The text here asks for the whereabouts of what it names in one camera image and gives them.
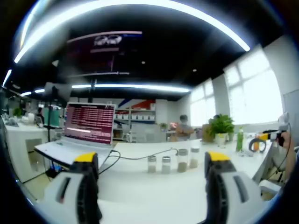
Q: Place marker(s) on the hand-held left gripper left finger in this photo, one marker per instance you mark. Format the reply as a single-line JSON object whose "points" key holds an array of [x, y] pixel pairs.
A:
{"points": [[74, 210]]}

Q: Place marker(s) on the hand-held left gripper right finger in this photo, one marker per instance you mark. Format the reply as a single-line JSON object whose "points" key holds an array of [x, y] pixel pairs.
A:
{"points": [[230, 210]]}

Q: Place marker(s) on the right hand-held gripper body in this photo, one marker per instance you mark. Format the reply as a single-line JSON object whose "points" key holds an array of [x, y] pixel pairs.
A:
{"points": [[283, 121]]}

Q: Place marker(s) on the tall glass seasoning bottle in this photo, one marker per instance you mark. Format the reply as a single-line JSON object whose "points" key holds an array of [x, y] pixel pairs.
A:
{"points": [[182, 161], [194, 157]]}

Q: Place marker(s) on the small glass seasoning bottle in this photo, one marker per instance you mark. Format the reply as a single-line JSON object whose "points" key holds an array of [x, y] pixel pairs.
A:
{"points": [[166, 165], [151, 164]]}

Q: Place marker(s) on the green drink bottle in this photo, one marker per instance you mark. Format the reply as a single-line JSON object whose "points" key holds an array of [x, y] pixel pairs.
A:
{"points": [[239, 140]]}

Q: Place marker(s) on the person's right hand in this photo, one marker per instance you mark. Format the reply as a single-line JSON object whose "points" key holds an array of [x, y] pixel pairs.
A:
{"points": [[287, 140]]}

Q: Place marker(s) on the dark arched yellow device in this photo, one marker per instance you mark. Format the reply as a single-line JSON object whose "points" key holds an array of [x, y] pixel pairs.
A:
{"points": [[257, 144]]}

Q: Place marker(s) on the small white gadget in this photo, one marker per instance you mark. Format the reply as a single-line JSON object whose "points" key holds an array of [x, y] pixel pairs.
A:
{"points": [[246, 152]]}

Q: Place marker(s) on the bright window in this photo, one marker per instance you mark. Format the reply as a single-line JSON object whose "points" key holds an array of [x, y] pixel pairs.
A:
{"points": [[257, 98], [203, 105]]}

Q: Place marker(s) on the potted green plant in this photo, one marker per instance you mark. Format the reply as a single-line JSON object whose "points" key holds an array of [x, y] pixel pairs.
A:
{"points": [[220, 124]]}

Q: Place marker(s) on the brown cardboard box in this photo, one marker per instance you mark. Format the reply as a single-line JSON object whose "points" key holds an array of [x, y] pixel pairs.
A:
{"points": [[206, 134]]}

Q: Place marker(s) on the white laptop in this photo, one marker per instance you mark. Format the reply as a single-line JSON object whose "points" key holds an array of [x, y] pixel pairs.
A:
{"points": [[88, 121]]}

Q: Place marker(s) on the white counter unit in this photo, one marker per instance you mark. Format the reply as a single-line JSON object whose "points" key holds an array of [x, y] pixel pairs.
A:
{"points": [[16, 140]]}

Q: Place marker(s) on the pink lit monitor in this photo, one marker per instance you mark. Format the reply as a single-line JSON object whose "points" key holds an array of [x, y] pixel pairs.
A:
{"points": [[174, 125]]}

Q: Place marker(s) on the small potted plant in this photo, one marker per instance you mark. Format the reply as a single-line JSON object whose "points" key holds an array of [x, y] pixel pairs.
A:
{"points": [[164, 126]]}

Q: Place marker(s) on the shelving unit with white bins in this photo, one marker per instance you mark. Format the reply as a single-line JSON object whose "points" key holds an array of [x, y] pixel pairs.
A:
{"points": [[135, 121]]}

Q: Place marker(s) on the white mesh office chair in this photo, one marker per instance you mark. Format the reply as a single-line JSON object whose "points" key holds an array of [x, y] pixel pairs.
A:
{"points": [[151, 133]]}

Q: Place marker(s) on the leafy background plant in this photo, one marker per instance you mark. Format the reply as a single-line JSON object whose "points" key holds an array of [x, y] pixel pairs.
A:
{"points": [[17, 112]]}

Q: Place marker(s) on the grey panel on tripod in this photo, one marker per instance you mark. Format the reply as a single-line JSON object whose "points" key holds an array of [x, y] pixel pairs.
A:
{"points": [[58, 92]]}

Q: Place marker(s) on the ceiling light strip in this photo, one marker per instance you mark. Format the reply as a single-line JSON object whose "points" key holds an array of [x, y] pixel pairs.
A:
{"points": [[46, 32], [140, 86]]}

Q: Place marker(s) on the hanging dark display screen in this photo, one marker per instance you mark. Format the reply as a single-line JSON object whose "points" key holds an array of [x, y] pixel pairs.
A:
{"points": [[102, 53]]}

